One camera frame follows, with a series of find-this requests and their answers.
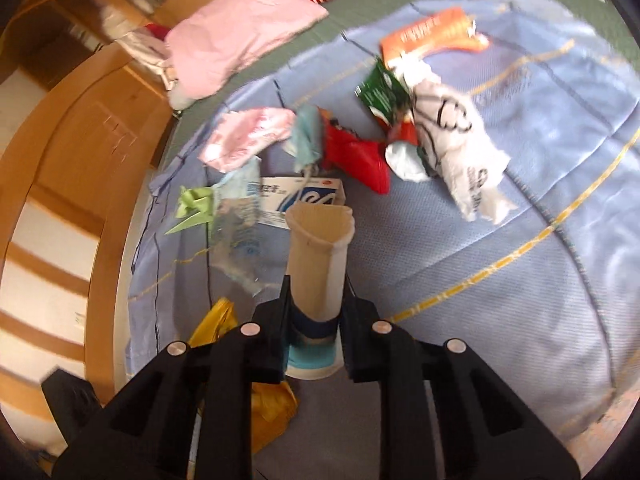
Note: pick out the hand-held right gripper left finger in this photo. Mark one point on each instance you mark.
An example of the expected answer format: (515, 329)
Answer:
(272, 342)

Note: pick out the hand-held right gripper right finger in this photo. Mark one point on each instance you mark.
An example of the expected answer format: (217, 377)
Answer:
(357, 342)

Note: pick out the white blue paper cup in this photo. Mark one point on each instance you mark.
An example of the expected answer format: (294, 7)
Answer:
(320, 270)

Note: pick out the white wrapper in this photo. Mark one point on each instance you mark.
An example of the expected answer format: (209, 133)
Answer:
(405, 160)

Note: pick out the yellow plastic wrapper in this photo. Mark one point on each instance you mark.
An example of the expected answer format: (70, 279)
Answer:
(215, 320)

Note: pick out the clear plastic wrapper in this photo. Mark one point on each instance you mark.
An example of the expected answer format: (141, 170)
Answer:
(235, 220)

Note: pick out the white blue carton box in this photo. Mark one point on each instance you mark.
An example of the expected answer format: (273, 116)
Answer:
(280, 200)

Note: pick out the green folded paper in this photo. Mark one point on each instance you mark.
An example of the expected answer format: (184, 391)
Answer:
(192, 205)

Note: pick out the blue checked blanket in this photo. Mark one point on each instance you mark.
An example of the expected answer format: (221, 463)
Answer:
(500, 270)

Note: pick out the red plastic wrapper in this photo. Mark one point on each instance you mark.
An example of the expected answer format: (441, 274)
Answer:
(355, 155)

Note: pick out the pink plastic wrapper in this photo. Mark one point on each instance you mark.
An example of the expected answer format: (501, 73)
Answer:
(240, 135)

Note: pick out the black object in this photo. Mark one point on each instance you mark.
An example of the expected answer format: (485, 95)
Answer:
(70, 400)

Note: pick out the white plastic bag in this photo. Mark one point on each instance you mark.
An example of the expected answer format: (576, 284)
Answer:
(465, 160)

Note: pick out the green snack wrapper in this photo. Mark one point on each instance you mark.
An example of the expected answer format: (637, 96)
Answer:
(382, 92)

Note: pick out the grey blue pillow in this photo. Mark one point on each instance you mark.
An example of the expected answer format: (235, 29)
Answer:
(182, 96)

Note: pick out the pink pillow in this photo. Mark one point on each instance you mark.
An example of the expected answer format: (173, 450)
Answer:
(240, 35)

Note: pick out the orange snack packet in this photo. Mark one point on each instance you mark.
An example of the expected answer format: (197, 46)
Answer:
(425, 32)

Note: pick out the wooden bed frame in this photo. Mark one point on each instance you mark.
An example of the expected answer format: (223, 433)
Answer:
(100, 125)

